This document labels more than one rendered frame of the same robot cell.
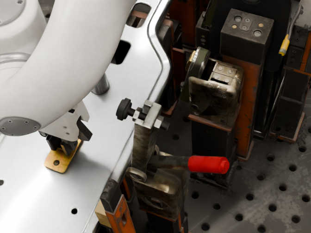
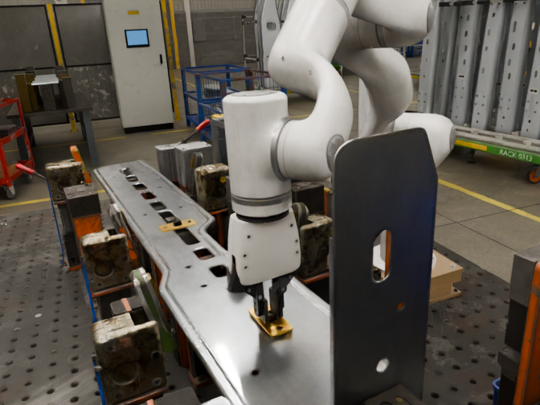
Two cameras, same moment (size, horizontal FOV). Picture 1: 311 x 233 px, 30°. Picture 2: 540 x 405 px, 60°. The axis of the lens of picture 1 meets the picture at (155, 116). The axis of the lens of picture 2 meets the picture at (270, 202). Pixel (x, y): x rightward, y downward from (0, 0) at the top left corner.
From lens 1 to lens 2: 0.78 m
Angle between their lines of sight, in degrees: 57
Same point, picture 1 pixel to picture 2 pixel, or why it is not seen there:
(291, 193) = not seen: hidden behind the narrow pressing
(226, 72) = (315, 216)
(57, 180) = (294, 338)
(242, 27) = (302, 185)
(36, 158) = (258, 341)
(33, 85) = (340, 97)
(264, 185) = not seen: hidden behind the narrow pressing
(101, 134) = not seen: hidden behind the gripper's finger
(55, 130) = (287, 255)
